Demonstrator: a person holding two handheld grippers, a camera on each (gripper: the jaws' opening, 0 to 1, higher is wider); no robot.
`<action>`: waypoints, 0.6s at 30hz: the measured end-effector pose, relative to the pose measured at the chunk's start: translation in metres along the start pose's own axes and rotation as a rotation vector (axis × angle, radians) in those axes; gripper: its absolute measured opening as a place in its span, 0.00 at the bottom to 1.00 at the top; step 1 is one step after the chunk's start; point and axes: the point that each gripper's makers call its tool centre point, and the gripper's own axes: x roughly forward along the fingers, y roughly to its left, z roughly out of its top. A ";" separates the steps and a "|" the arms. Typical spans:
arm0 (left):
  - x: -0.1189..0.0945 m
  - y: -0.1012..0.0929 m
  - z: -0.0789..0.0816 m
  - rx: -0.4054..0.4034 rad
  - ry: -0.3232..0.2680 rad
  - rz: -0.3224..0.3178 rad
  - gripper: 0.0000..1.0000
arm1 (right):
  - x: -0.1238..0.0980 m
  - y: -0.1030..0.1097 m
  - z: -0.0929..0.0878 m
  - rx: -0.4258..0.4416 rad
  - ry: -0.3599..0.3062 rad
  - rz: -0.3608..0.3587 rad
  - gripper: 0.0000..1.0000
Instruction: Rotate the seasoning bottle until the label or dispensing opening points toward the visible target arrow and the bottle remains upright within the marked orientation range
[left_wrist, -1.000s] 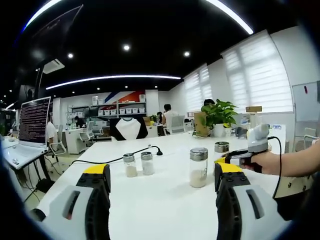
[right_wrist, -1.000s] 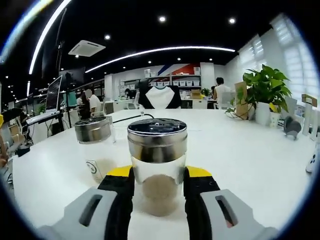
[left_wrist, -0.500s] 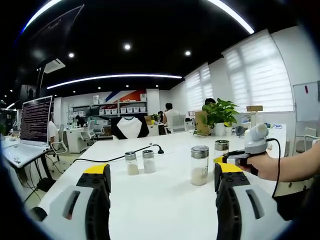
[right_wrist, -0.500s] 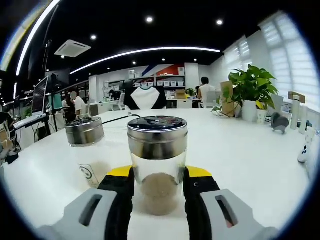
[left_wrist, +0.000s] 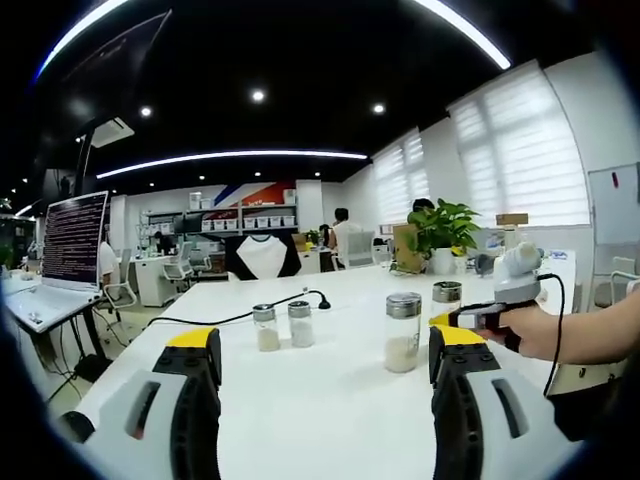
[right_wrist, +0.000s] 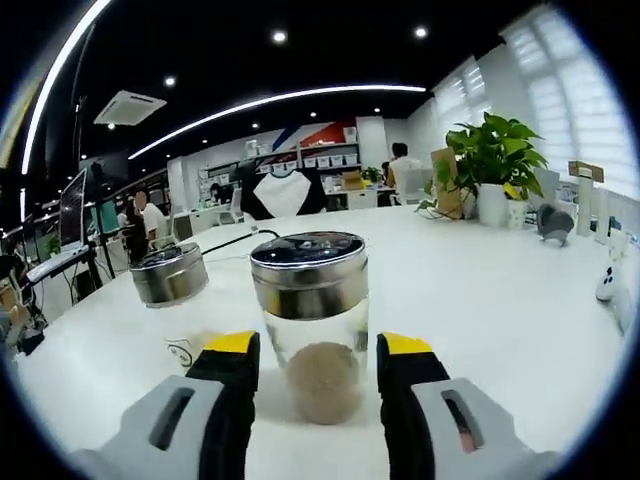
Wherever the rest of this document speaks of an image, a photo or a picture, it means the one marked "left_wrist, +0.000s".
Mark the grey metal shelf unit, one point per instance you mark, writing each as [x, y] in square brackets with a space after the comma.
[240, 210]

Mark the small white plant pot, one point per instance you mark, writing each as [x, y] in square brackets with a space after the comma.
[460, 262]

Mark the flat cardboard box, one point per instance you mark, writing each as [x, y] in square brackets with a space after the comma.
[511, 219]

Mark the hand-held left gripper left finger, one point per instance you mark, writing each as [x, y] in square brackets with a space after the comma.
[150, 440]

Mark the short seasoning bottle white powder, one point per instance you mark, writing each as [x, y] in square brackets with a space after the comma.
[301, 332]

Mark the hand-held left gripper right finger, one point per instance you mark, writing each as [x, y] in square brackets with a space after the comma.
[500, 440]

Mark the round ceiling spotlights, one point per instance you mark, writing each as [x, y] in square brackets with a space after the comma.
[257, 95]

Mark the white office desk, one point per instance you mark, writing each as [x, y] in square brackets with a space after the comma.
[155, 285]

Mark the ceiling air conditioner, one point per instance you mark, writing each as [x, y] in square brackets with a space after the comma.
[114, 132]

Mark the white laptop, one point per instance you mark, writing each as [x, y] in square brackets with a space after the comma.
[75, 240]

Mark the black and white shirt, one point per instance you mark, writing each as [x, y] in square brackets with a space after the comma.
[262, 257]

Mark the tall seasoning bottle brown powder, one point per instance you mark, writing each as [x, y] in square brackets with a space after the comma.
[446, 292]

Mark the white ceiling light strip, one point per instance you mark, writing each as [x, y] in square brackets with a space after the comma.
[225, 156]
[465, 30]

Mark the tall seasoning bottle pale powder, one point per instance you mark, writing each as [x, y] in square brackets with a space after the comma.
[402, 355]

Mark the grey office chair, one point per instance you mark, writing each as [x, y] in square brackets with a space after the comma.
[120, 295]

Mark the green potted plant white pot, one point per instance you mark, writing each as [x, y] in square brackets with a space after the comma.
[445, 225]

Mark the person's right hand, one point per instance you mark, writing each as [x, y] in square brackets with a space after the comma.
[525, 330]

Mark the small green desk plant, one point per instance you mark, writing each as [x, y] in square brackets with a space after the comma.
[313, 237]

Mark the dark overhead panel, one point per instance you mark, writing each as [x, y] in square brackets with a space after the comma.
[125, 55]

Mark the brown cardboard box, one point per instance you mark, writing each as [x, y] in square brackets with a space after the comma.
[300, 241]

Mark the brown paper bag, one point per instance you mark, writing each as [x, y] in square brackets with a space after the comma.
[406, 247]

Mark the row of white storage boxes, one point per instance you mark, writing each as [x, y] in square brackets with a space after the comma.
[250, 223]

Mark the short seasoning bottle beige powder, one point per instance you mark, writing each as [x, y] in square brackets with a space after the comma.
[267, 337]

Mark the wide white window blind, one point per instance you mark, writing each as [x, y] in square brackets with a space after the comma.
[520, 150]

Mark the white office chair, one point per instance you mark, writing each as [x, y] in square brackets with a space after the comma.
[361, 247]
[201, 260]
[177, 262]

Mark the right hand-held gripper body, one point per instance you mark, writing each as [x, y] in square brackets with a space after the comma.
[515, 280]

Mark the grey rounded device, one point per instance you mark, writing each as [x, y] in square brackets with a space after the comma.
[485, 264]

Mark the narrow white window blind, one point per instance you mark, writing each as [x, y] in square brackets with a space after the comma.
[402, 180]

